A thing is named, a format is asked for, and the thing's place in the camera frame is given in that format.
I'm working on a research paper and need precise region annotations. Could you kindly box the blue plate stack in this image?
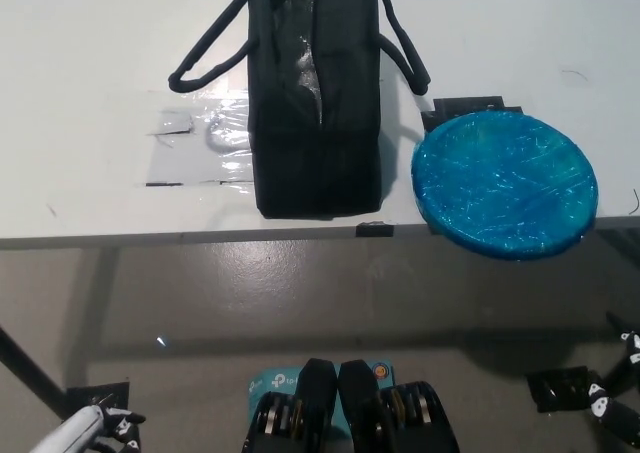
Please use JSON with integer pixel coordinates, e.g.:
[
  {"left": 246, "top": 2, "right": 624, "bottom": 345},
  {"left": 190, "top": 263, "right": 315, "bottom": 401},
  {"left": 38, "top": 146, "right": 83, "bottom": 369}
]
[{"left": 410, "top": 111, "right": 599, "bottom": 261}]

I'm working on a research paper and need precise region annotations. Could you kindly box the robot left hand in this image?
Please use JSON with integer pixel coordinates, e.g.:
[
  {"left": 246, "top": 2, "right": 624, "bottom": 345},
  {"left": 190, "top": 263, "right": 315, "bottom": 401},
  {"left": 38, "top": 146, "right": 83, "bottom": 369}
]
[{"left": 33, "top": 405, "right": 147, "bottom": 453}]

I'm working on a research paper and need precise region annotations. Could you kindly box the black tape square marker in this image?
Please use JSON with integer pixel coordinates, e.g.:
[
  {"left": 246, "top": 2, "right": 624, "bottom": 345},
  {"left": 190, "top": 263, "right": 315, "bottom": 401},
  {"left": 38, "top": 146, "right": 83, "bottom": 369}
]
[{"left": 420, "top": 95, "right": 524, "bottom": 131}]

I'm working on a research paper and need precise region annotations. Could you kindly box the black fabric tote bag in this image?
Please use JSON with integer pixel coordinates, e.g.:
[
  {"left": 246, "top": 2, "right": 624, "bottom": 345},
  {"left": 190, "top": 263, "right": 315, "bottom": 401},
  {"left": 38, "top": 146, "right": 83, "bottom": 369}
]
[{"left": 168, "top": 0, "right": 432, "bottom": 222}]

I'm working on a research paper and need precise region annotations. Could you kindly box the black table leg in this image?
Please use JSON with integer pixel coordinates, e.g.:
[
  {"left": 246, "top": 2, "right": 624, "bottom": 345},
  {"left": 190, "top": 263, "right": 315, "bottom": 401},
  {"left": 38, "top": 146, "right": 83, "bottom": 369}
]
[{"left": 0, "top": 325, "right": 76, "bottom": 419}]

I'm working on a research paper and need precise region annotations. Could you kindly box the small black tape strip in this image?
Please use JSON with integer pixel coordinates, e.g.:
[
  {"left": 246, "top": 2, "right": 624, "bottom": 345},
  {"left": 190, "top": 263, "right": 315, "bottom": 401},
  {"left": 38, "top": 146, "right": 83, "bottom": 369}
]
[{"left": 355, "top": 220, "right": 395, "bottom": 239}]

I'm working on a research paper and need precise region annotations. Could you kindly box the black floor tape patch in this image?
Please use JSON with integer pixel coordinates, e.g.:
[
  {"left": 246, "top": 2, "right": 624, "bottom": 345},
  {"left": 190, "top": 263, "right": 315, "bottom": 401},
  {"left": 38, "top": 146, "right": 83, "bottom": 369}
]
[
  {"left": 525, "top": 365, "right": 597, "bottom": 414},
  {"left": 64, "top": 381, "right": 131, "bottom": 424}
]

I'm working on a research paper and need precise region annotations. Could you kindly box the teal tp-link box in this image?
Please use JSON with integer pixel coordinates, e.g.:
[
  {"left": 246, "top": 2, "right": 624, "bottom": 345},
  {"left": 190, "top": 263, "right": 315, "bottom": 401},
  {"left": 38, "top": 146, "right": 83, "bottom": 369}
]
[{"left": 248, "top": 361, "right": 397, "bottom": 434}]

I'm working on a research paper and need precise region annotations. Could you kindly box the clear tape sheet patch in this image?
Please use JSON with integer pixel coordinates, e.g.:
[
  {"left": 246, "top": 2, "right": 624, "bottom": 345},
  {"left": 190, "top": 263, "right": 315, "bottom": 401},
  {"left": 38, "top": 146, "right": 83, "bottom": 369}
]
[{"left": 133, "top": 90, "right": 257, "bottom": 190}]

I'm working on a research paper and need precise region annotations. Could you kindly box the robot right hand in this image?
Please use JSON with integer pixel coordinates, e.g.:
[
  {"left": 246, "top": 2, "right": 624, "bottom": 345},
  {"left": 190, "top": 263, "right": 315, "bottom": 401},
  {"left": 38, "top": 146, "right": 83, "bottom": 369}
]
[{"left": 585, "top": 311, "right": 640, "bottom": 445}]

